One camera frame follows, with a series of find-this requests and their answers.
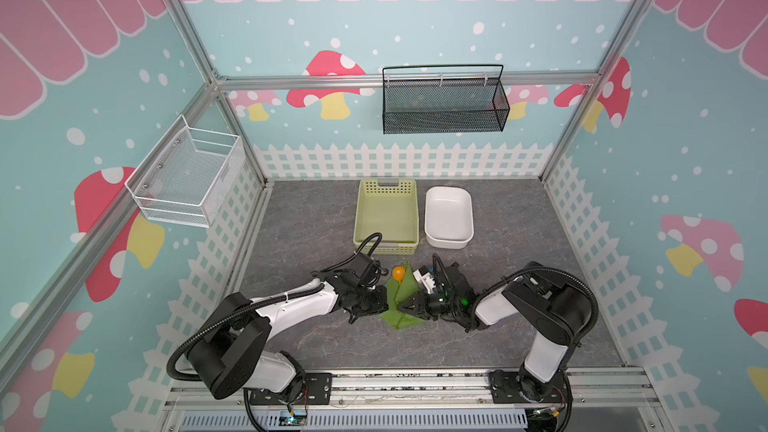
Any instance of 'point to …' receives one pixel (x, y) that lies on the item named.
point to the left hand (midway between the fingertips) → (387, 313)
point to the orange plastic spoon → (399, 273)
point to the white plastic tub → (448, 217)
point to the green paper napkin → (396, 292)
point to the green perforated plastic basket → (389, 207)
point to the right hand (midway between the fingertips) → (397, 308)
